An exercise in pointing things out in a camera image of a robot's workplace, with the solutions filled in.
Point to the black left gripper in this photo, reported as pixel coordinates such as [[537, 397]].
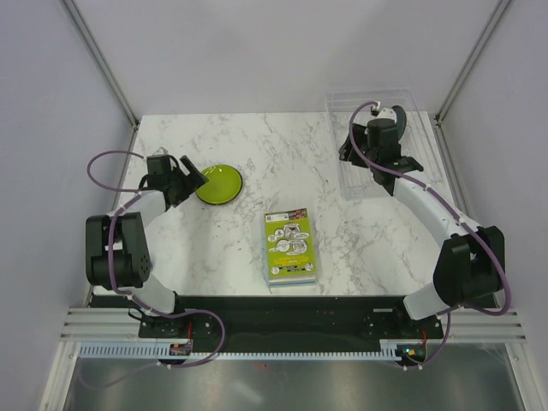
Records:
[[192, 181]]

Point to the teal blue plate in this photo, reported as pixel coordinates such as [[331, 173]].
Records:
[[401, 120]]

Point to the lime green plate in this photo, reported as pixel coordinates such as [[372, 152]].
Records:
[[224, 185]]

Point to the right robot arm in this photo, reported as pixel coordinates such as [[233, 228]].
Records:
[[469, 271]]

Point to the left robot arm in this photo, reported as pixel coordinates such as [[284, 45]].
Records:
[[117, 254]]

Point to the green boxed book stack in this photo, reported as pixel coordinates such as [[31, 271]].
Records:
[[290, 258]]

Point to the white wire dish rack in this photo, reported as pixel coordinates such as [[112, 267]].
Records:
[[348, 112]]

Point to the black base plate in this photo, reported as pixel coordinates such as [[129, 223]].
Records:
[[291, 323]]

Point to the white slotted cable duct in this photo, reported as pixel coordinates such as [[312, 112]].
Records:
[[384, 350]]

